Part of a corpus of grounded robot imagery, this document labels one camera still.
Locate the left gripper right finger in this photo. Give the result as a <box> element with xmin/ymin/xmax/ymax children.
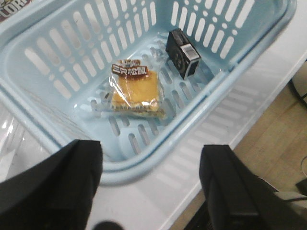
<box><xmin>199</xmin><ymin>145</ymin><xmax>307</xmax><ymax>230</ymax></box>

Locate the light blue plastic basket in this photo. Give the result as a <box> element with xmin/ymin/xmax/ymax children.
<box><xmin>0</xmin><ymin>0</ymin><xmax>297</xmax><ymax>184</ymax></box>

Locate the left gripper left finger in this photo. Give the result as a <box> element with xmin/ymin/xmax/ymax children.
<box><xmin>0</xmin><ymin>139</ymin><xmax>103</xmax><ymax>230</ymax></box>

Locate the black tissue pack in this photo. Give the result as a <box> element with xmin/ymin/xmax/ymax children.
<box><xmin>165</xmin><ymin>28</ymin><xmax>201</xmax><ymax>79</ymax></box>

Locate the clear acrylic display shelf left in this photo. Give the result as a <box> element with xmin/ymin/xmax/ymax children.
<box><xmin>0</xmin><ymin>97</ymin><xmax>58</xmax><ymax>182</ymax></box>

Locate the brown cracker snack bag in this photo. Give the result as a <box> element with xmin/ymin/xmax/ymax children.
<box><xmin>0</xmin><ymin>0</ymin><xmax>32</xmax><ymax>23</ymax></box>

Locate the bread packet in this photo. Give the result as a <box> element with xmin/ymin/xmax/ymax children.
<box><xmin>91</xmin><ymin>58</ymin><xmax>167</xmax><ymax>120</ymax></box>

